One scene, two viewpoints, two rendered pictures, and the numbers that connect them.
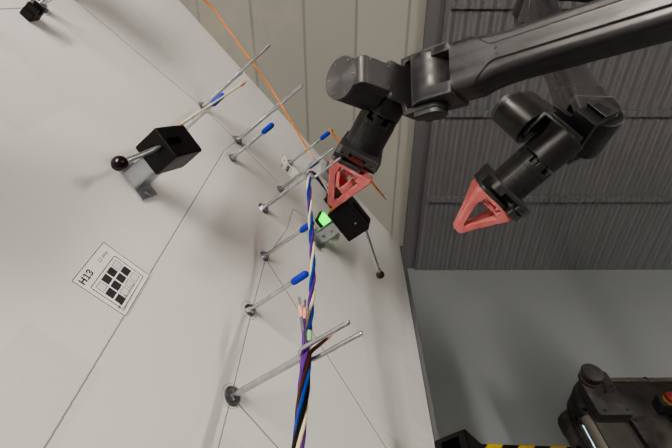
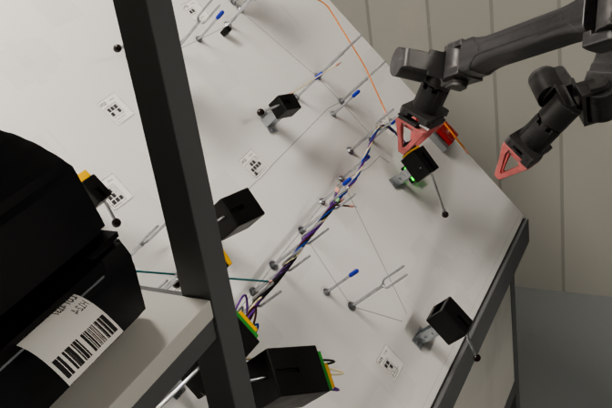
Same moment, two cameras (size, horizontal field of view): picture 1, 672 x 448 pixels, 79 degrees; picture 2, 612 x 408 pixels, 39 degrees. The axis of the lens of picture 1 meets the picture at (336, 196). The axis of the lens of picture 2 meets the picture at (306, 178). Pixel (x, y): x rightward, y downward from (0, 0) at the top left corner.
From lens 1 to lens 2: 118 cm
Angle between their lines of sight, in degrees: 25
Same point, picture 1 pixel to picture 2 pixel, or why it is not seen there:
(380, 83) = (419, 66)
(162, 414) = (269, 219)
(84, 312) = (242, 173)
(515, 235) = not seen: outside the picture
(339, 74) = (396, 59)
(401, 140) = not seen: outside the picture
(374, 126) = (427, 93)
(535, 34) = (494, 41)
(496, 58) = (478, 53)
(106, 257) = (251, 155)
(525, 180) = (534, 137)
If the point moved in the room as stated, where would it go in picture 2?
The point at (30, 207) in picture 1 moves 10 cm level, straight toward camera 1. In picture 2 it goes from (225, 129) to (237, 148)
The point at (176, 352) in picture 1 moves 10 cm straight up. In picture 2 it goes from (277, 202) to (269, 151)
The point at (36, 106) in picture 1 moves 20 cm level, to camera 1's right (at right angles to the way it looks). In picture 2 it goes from (227, 84) to (324, 85)
